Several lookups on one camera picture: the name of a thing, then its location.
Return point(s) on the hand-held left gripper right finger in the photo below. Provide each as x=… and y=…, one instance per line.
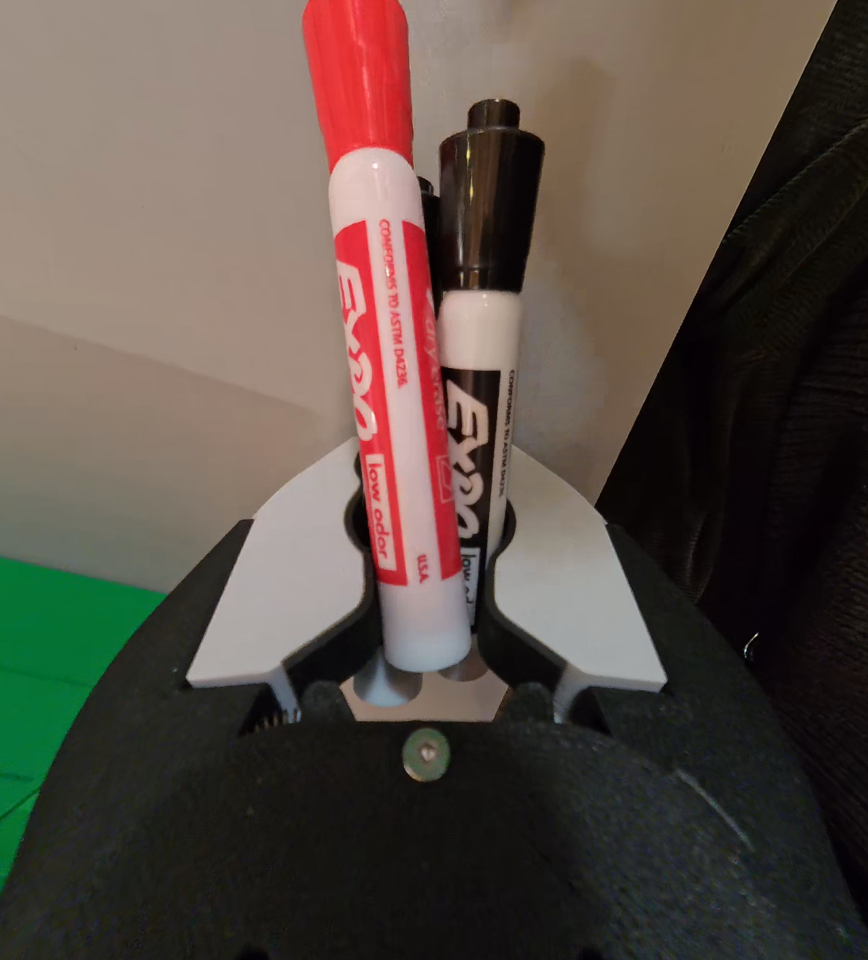
x=576, y=600

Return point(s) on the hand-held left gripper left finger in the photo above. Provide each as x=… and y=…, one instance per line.
x=276, y=585

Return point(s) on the black dry erase marker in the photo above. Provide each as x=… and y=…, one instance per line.
x=385, y=682
x=490, y=225

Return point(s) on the green plastic bin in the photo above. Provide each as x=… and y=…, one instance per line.
x=21, y=660

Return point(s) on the red dry erase marker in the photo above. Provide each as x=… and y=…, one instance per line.
x=381, y=262

